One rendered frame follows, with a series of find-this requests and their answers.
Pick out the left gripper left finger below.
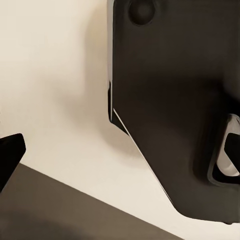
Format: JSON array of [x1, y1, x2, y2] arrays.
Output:
[[0, 133, 26, 193]]

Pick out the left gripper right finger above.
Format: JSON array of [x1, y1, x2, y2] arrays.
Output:
[[224, 132, 240, 173]]

